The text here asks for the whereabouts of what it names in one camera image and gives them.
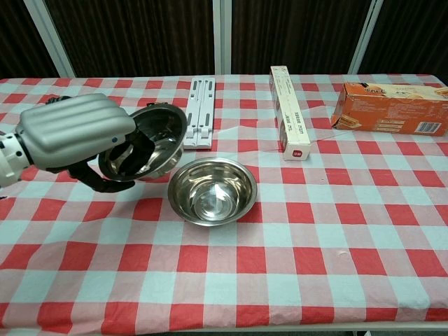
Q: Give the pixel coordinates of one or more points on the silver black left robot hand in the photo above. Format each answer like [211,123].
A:
[73,129]

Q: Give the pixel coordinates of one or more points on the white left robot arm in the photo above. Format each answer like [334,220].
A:
[10,161]

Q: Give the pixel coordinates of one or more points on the white folding laptop stand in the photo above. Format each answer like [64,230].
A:
[201,115]

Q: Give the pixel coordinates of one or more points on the red white checked tablecloth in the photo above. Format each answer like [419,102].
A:
[224,273]

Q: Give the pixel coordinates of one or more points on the long white cardboard box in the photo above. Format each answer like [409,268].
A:
[292,115]

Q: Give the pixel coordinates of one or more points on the orange cardboard carton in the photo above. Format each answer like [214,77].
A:
[392,112]

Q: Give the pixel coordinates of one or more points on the white frame post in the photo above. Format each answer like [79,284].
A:
[49,38]
[222,35]
[365,35]

